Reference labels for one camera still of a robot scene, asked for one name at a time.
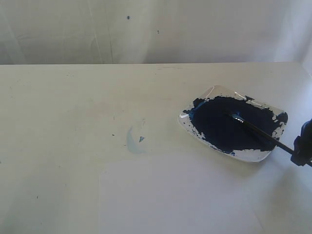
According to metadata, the black paintbrush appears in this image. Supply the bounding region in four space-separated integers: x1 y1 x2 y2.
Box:
223 109 297 154

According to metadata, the white paper sheet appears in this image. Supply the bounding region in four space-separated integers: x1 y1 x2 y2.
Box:
98 154 264 234

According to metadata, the clear tray with blue paint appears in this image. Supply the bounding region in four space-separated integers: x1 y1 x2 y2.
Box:
178 85 288 163

